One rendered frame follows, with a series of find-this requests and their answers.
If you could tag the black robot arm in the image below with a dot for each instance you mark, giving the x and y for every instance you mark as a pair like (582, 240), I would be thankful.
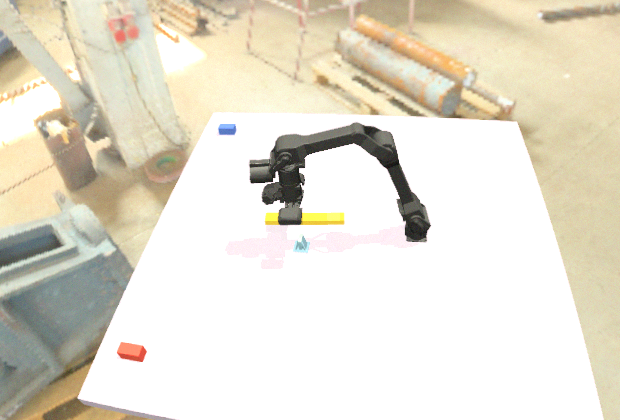
(290, 150)

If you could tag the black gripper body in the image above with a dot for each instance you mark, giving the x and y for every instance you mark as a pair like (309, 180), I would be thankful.
(291, 214)

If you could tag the blue rectangular block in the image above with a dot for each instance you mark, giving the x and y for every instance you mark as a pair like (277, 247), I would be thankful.
(227, 129)

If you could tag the light blue wedge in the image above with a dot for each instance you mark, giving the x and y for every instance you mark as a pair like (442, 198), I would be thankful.
(302, 247)

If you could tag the yellow bar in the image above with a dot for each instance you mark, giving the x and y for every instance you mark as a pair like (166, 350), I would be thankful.
(311, 219)

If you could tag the orange-red rectangular block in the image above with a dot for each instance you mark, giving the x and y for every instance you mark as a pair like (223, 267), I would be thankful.
(133, 352)

